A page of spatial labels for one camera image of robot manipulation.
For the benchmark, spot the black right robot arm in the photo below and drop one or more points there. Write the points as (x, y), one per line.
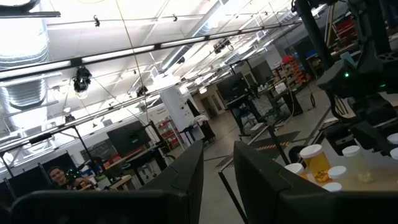
(370, 31)

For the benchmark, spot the black metal table frame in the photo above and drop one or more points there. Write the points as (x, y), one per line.
(279, 144)

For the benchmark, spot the red storage rack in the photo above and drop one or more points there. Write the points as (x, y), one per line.
(292, 70)
(168, 133)
(345, 29)

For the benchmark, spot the wooden workbench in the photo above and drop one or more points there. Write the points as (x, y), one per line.
(124, 182)

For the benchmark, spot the black partition panel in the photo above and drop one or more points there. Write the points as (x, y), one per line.
(31, 180)

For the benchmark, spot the pink pill bottle white cap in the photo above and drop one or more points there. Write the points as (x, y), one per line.
(395, 153)
(393, 138)

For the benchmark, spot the small teal box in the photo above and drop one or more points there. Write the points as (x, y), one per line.
(346, 58)

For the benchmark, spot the person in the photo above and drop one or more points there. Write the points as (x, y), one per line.
(59, 177)

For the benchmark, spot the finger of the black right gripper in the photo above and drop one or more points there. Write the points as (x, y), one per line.
(376, 133)
(339, 137)

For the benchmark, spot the white cloth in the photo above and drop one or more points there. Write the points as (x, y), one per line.
(200, 119)

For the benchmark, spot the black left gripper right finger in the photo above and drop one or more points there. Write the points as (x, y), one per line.
(258, 186)

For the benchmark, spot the black background table frame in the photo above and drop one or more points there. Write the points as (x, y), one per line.
(81, 143)

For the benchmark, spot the orange pill bottle white cap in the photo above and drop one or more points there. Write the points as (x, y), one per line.
(295, 169)
(315, 161)

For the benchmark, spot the silver ventilation duct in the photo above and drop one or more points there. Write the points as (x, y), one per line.
(23, 62)

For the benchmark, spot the black ceiling light rail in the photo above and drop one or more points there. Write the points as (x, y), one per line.
(124, 53)

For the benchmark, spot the black round pole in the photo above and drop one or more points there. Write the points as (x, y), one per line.
(314, 31)

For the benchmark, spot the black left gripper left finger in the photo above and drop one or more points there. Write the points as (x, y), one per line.
(183, 186)

